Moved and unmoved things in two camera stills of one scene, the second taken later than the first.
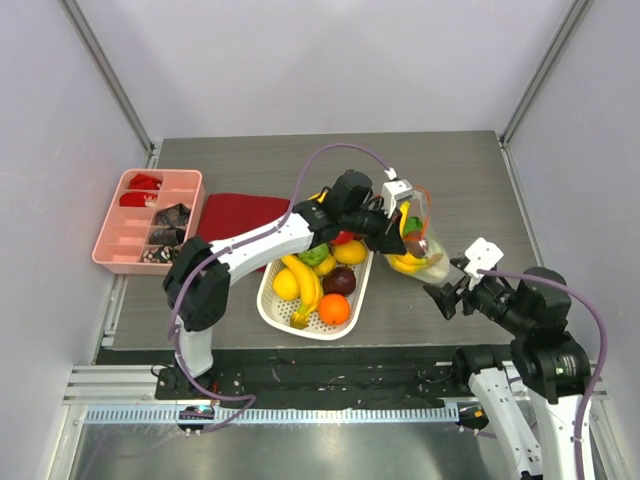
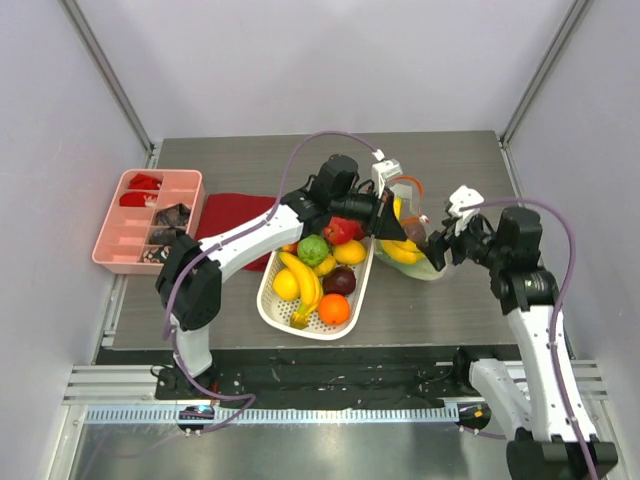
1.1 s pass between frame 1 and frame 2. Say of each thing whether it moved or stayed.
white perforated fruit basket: stayed
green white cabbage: moved
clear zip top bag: stayed
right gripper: moved
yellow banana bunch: moved
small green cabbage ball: stayed
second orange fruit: stayed
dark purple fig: moved
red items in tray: stayed
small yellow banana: stayed
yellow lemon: stayed
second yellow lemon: stayed
